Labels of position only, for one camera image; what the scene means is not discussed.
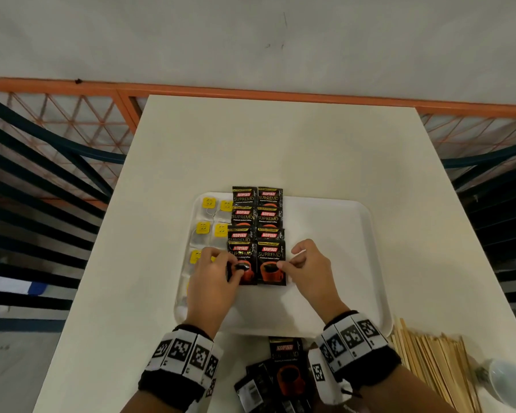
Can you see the dark slatted chair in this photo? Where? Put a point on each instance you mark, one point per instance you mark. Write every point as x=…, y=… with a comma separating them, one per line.
x=503, y=202
x=34, y=202

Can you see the right wristband with marker tags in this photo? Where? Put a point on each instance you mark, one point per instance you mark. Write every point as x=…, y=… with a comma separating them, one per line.
x=352, y=344

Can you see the orange metal mesh fence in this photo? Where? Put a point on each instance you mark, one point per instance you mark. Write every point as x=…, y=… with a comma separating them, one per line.
x=47, y=85

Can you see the left wristband with marker tags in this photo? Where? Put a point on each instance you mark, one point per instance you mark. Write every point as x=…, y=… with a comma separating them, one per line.
x=182, y=356

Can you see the white plastic tray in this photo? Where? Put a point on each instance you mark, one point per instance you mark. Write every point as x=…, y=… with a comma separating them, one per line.
x=335, y=253

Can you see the person's right hand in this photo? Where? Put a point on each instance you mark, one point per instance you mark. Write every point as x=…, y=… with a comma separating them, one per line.
x=314, y=283

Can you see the person's left thumb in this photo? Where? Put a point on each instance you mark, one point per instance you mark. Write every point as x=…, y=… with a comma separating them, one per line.
x=237, y=274

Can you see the rows of black coffee packets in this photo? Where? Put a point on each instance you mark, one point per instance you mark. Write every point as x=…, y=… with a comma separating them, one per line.
x=268, y=219

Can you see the black coffee sachet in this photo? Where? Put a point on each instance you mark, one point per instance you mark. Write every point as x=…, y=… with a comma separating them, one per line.
x=246, y=395
x=264, y=378
x=247, y=253
x=286, y=365
x=270, y=254

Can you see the person's left forearm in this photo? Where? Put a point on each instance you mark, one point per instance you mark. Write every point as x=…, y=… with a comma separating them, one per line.
x=155, y=404

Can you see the person's right thumb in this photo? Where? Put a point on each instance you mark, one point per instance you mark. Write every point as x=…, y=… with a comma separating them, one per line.
x=289, y=270

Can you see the group of yellow-tagged tea bags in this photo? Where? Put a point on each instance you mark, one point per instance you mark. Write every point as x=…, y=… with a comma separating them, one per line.
x=203, y=228

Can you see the wristband with marker tags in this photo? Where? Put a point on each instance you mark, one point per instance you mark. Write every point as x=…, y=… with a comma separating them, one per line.
x=182, y=356
x=352, y=344

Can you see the person's right forearm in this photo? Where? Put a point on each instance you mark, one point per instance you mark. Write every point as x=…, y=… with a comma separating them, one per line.
x=395, y=395

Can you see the white ceramic cup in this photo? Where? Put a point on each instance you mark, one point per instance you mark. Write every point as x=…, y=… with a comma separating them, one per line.
x=509, y=382

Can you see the person's left hand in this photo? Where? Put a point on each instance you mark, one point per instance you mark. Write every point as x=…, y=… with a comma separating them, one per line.
x=208, y=292

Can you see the pile of wooden stir sticks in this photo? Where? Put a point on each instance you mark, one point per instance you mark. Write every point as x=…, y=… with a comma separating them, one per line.
x=430, y=365

